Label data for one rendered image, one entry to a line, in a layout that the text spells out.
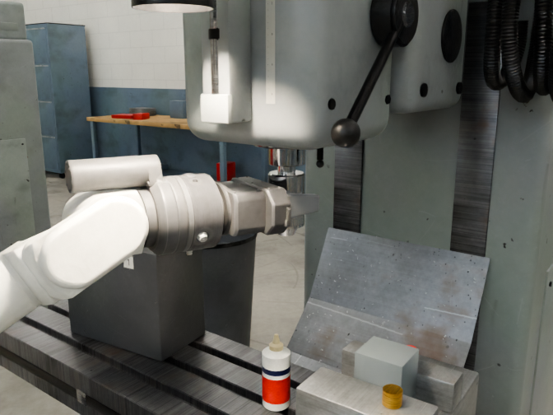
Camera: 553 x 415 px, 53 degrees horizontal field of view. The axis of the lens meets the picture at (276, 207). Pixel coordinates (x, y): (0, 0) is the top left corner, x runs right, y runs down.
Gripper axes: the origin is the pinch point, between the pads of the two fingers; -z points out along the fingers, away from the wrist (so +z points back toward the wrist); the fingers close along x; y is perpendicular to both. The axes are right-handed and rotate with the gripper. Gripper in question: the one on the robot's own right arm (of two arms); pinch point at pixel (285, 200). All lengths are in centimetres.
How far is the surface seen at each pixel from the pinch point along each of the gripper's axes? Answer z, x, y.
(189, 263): 2.9, 25.8, 15.7
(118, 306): 14.4, 29.9, 22.7
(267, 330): -107, 186, 122
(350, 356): -5.7, -7.4, 20.0
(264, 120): 7.2, -6.7, -10.9
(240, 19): 9.6, -5.9, -21.1
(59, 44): -109, 721, -53
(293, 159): 0.5, -2.4, -5.7
